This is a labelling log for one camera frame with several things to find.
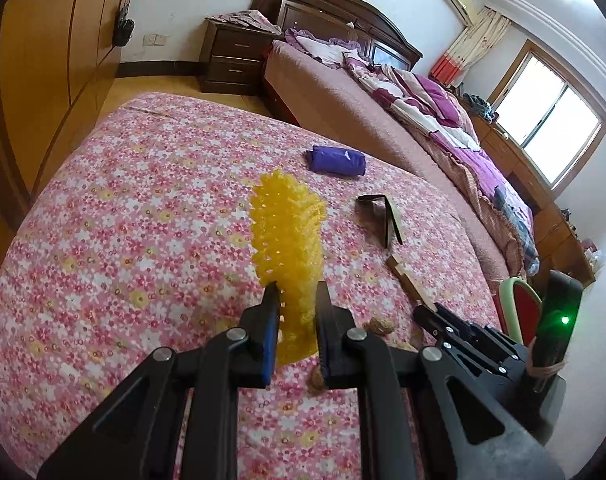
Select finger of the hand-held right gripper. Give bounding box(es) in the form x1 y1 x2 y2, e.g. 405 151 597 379
414 305 521 386
433 302 526 361

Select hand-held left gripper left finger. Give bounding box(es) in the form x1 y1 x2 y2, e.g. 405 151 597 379
37 281 282 480

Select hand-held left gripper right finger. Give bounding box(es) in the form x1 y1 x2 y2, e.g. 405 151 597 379
314 281 566 480

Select yellow foam fruit net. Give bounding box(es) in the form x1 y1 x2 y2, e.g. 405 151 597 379
249 170 328 363

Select green and red chair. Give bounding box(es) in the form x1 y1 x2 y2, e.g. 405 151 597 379
498 276 544 346

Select small yellow cardboard box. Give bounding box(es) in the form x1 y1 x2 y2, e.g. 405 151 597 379
387 254 428 306

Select long wooden cabinet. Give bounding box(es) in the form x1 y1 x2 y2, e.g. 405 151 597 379
470 110 596 286

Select purple plastic bag roll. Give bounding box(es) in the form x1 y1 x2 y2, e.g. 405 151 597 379
305 145 366 178

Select window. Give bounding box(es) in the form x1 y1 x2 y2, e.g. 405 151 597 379
488 40 606 191

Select dark teal cloth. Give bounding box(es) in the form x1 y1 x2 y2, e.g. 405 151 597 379
462 92 496 123

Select bed with purple quilt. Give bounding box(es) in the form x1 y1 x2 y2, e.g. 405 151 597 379
263 40 538 281

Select purple patchwork quilt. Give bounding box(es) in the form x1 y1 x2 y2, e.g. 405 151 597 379
343 50 540 276

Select orange and white curtain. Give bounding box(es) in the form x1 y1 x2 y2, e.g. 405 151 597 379
429 6 512 88

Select purple ruffled pillow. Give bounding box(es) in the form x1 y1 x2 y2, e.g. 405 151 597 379
283 27 361 66

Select dark wooden nightstand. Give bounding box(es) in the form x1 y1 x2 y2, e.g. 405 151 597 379
199 19 278 97

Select pink folded clothes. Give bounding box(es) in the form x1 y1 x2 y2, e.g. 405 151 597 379
206 10 282 36

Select dark wooden headboard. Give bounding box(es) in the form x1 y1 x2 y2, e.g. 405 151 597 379
250 0 424 71

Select black hanging bag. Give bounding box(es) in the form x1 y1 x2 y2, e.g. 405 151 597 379
113 5 135 47

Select wooden wardrobe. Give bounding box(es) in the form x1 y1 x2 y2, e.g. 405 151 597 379
0 0 138 226

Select wall air conditioner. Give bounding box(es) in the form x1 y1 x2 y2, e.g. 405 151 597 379
440 0 481 25

